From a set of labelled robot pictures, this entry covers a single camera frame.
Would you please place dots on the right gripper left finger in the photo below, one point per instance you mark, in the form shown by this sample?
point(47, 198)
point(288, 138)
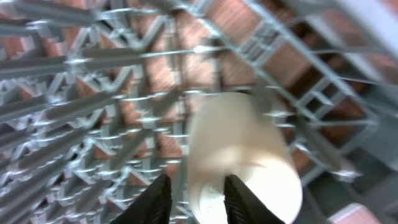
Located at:
point(153, 206)

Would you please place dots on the grey dishwasher rack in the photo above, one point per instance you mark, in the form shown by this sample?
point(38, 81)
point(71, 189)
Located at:
point(97, 98)

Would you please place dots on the white cup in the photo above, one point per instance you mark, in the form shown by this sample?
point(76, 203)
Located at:
point(227, 135)

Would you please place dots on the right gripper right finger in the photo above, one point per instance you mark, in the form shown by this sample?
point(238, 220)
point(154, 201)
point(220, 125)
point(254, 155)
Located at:
point(242, 206)

